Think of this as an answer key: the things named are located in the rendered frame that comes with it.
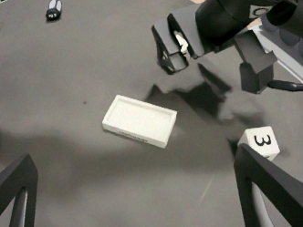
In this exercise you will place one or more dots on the white number cube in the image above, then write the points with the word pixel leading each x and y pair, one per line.
pixel 185 51
pixel 262 140

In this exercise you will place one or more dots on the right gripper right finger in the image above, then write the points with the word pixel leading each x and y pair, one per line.
pixel 255 173

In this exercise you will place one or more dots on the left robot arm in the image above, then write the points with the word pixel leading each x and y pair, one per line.
pixel 287 14

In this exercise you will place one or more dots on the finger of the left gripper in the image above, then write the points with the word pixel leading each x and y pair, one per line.
pixel 177 61

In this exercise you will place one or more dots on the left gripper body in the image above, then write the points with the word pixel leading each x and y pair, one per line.
pixel 209 27

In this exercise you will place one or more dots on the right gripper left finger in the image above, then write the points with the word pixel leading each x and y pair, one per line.
pixel 20 179

